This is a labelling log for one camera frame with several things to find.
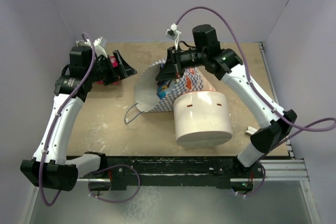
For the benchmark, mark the aluminium rail frame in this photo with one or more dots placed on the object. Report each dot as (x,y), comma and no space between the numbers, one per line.
(49,167)

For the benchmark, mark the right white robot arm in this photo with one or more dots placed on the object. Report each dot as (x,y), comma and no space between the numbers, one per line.
(274,121)

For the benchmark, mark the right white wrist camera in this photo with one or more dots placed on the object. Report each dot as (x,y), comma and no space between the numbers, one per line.
(174,34)

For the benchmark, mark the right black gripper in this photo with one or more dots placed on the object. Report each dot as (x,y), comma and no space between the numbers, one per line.
(172,68)

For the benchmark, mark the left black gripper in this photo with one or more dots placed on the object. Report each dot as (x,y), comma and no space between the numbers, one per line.
(124,71)

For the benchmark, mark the blue checkered paper bag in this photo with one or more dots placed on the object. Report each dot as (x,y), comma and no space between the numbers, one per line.
(189,87)

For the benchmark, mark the pink snack packet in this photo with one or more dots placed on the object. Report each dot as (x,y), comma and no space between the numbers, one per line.
(114,62)

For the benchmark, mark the blue fruit snack packet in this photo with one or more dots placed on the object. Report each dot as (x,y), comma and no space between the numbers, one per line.
(165,87)

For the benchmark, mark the white cylindrical container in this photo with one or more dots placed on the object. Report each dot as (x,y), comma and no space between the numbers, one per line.
(202,119)

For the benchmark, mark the small white metal clip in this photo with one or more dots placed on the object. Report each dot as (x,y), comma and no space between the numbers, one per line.
(250,131)

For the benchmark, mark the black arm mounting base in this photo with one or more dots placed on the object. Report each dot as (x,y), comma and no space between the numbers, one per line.
(221,172)

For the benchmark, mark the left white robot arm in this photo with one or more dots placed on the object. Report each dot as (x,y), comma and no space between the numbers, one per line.
(49,167)

